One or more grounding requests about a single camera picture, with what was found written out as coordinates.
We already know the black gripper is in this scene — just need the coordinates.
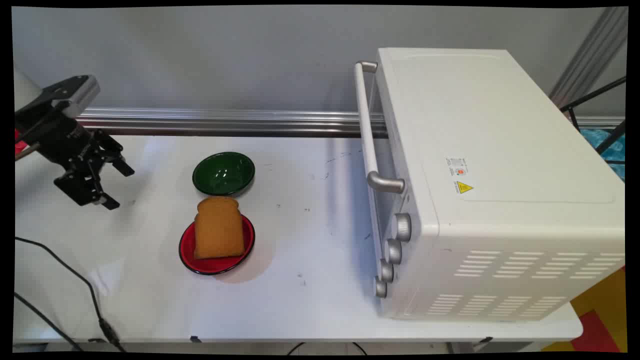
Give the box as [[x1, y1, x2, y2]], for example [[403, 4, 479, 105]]
[[15, 107, 136, 211]]

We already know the white oven door with handle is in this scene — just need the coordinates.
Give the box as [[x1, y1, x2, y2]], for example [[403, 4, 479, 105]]
[[354, 60, 407, 236]]

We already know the red plate with black rim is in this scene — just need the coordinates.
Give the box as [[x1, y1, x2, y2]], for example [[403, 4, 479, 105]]
[[178, 214, 256, 276]]

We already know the dark green bowl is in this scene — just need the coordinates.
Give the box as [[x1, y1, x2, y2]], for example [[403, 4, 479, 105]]
[[192, 151, 256, 197]]

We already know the brown bread slice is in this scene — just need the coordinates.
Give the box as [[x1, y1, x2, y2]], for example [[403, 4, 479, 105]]
[[193, 196, 246, 260]]

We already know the white toaster oven body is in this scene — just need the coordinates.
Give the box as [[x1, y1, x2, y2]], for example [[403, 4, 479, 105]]
[[372, 47, 626, 322]]

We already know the blue plastic sheet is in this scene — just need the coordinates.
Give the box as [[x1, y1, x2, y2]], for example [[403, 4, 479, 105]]
[[580, 127, 626, 182]]

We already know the yellow red floor mat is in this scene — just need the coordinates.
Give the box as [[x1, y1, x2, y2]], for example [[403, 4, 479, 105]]
[[541, 266, 627, 353]]

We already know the black cable with inline connector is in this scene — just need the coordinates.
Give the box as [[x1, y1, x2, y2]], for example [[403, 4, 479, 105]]
[[15, 236, 127, 352]]

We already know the aluminium rail profile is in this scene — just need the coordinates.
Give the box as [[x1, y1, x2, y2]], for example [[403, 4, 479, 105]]
[[75, 107, 626, 139]]

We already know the thin black cable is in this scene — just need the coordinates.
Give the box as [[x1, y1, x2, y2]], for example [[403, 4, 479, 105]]
[[15, 291, 83, 352]]

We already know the black cable under table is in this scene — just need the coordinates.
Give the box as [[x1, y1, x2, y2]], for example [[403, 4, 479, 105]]
[[286, 341, 369, 356]]

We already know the black metal frame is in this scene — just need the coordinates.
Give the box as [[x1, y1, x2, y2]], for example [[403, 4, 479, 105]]
[[560, 75, 627, 166]]

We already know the aluminium post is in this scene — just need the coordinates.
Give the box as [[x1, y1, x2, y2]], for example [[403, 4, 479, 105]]
[[549, 7, 629, 108]]

